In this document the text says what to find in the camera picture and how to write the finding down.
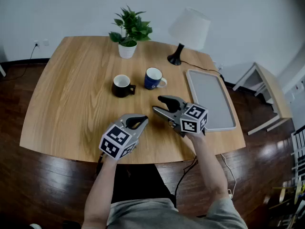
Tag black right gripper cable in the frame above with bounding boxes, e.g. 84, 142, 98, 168
173, 156, 199, 198

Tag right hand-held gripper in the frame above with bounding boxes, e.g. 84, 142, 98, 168
152, 94, 209, 138

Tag white shade black base lamp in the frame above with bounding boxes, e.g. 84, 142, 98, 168
167, 7, 211, 66

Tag white wooden side table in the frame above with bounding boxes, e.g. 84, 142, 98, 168
232, 62, 294, 135

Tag green plant in white pot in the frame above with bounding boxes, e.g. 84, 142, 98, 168
108, 5, 153, 59

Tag black mug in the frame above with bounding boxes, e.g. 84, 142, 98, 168
111, 74, 137, 98

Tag person's black trousers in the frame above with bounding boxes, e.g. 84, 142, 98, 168
112, 163, 177, 209

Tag person's grey shirt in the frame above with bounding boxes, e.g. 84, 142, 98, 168
106, 197, 248, 229

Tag blue mug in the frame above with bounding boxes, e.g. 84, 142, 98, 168
143, 67, 168, 91

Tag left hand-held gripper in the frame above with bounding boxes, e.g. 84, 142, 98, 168
99, 114, 149, 161

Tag black lamp cable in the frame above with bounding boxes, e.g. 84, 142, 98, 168
181, 60, 226, 81

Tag white floor cable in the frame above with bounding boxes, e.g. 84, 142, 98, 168
220, 153, 237, 193

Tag person's left forearm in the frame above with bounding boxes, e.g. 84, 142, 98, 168
81, 155, 118, 229

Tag black wall socket cable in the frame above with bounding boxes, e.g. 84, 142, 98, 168
0, 44, 39, 82

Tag grey tray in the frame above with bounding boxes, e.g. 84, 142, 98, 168
185, 69, 237, 132

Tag person's right forearm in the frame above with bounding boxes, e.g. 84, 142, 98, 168
185, 131, 231, 201

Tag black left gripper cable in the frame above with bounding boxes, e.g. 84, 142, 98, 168
96, 151, 105, 175

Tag white slatted rack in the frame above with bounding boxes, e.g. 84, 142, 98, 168
290, 125, 305, 185

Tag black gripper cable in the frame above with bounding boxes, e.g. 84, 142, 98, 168
96, 151, 105, 175
173, 156, 199, 198

